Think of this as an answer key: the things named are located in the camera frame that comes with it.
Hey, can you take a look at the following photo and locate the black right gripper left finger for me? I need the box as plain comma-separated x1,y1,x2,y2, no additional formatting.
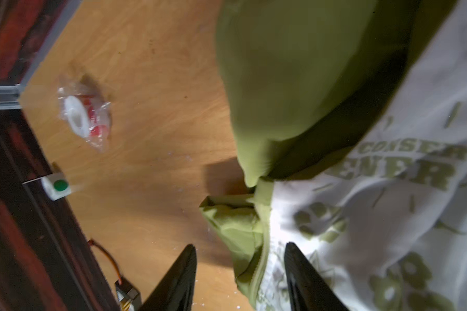
139,244,197,311

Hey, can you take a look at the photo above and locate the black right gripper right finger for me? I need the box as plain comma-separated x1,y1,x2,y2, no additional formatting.
284,242,348,311

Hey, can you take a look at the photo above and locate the green Snoopy zip jacket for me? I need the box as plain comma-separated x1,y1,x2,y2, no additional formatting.
200,1,467,310

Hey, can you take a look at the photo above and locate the small white green-dot cap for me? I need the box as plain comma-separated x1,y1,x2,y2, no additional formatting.
40,172,72,201

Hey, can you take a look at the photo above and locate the white red tape roll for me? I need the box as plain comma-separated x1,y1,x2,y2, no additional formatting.
57,75,112,152

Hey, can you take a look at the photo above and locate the black circuit board with wires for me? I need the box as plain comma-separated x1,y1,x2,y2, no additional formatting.
88,239,142,311

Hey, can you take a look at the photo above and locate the aluminium corner post left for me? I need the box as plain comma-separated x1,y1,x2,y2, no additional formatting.
0,86,21,110

